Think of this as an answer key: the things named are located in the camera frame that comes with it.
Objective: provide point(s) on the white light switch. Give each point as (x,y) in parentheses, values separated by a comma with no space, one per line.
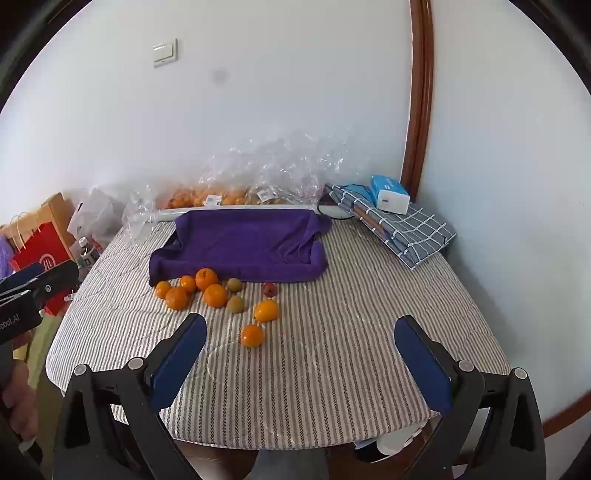
(165,53)

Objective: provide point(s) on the brown paper bag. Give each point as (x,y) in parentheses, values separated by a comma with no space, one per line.
(55,212)

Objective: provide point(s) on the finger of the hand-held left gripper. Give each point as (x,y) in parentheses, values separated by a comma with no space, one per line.
(55,284)
(18,279)

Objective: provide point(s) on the red shopping bag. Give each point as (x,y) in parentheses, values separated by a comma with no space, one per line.
(39,247)

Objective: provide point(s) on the plastic bottle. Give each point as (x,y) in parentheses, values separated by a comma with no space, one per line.
(85,254)

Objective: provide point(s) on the striped quilted cover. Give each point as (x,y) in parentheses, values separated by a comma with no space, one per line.
(323,369)

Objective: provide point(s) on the white plastic bag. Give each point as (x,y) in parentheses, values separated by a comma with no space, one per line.
(94,212)

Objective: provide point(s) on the large orange with sticker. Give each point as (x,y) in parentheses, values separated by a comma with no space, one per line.
(206,278)

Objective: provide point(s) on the lilac bag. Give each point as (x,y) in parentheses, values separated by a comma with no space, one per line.
(4,258)

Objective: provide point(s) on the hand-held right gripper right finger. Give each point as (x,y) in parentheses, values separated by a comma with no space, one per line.
(422,364)

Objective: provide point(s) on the brown wooden door frame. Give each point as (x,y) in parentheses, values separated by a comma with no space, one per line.
(418,92)

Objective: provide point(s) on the clear bag of brown fruits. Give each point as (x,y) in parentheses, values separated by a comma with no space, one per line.
(265,194)

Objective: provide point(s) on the red pomegranate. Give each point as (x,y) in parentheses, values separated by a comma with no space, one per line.
(268,289)

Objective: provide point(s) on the clear bag of oranges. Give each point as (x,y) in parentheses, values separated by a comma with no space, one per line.
(198,196)

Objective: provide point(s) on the folded blue checkered cloth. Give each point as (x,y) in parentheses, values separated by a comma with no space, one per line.
(415,235)

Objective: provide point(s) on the white round dish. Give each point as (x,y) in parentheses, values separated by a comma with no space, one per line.
(339,214)

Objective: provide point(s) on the green-brown kiwi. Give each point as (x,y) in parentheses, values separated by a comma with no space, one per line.
(235,304)
(234,285)

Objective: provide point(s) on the crumpled clear plastic bag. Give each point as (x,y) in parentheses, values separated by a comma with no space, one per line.
(138,207)

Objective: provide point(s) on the brown wooden baseboard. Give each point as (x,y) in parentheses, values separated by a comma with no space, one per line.
(561,420)

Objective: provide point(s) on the blue flat packet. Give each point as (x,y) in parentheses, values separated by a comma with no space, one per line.
(358,189)

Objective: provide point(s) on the blue and white tissue pack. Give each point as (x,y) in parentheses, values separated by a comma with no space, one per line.
(390,194)

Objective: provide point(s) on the white long tube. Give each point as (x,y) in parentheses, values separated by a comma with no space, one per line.
(217,212)

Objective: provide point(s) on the person's left hand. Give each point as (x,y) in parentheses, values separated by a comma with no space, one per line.
(21,401)

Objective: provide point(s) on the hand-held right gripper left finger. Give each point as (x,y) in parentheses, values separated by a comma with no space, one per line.
(180,360)

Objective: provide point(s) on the purple towel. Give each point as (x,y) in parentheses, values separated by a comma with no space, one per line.
(240,244)

